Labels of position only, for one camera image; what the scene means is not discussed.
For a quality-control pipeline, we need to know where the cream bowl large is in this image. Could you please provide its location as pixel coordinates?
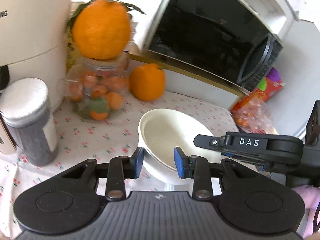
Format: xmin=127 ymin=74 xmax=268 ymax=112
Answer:
xmin=138 ymin=108 xmax=221 ymax=185

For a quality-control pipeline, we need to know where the white kitchen appliance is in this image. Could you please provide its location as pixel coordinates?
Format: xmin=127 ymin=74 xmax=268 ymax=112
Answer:
xmin=0 ymin=0 xmax=75 ymax=113

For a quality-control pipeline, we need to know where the plastic bag of oranges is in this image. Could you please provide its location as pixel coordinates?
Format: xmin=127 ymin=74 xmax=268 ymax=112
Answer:
xmin=230 ymin=96 xmax=276 ymax=134

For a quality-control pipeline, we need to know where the colourful snack box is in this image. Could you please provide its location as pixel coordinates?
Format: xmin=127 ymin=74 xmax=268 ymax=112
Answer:
xmin=229 ymin=67 xmax=284 ymax=112

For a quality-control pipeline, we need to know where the glass jar of kumquats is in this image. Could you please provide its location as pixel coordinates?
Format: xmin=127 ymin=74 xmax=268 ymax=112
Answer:
xmin=61 ymin=52 xmax=129 ymax=122

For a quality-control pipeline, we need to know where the white board under microwave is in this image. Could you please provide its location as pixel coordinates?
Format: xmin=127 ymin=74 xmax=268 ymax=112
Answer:
xmin=129 ymin=50 xmax=244 ymax=109

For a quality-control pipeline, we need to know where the orange on tablecloth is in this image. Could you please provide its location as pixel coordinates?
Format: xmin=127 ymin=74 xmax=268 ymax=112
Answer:
xmin=129 ymin=63 xmax=165 ymax=101

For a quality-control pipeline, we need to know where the grey canister with white lid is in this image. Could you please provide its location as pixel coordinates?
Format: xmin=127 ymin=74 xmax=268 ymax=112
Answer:
xmin=1 ymin=77 xmax=58 ymax=167

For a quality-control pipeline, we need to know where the black microwave oven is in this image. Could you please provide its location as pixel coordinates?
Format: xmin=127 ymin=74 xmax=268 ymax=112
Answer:
xmin=143 ymin=0 xmax=283 ymax=92

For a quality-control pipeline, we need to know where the orange with leaves on jar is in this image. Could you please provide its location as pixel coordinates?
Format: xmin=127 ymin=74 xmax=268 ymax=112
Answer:
xmin=67 ymin=0 xmax=145 ymax=60

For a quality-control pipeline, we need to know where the stack of white cups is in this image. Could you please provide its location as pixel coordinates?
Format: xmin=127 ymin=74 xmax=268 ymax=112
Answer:
xmin=130 ymin=21 xmax=138 ymax=41

